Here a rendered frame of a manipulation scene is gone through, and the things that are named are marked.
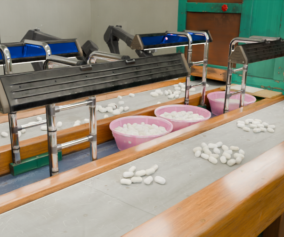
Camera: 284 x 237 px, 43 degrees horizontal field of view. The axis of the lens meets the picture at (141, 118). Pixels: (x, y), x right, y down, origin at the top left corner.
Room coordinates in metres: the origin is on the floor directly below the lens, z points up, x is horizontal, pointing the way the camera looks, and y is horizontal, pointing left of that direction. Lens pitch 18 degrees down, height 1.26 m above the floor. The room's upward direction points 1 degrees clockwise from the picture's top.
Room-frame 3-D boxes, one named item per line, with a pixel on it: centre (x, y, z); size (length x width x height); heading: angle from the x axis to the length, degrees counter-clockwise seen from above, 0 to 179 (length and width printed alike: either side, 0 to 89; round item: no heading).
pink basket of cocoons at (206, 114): (1.64, -0.19, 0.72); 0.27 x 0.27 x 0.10
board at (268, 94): (2.11, -0.65, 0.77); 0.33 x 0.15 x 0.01; 46
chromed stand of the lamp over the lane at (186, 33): (1.97, -0.23, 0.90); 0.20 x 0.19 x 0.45; 136
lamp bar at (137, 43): (2.03, -0.18, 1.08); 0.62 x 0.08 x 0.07; 136
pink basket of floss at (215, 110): (1.96, -0.50, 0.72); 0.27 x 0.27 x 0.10
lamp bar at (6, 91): (0.94, 0.09, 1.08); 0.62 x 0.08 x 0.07; 136
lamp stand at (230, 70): (1.69, -0.52, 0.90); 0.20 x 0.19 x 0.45; 136
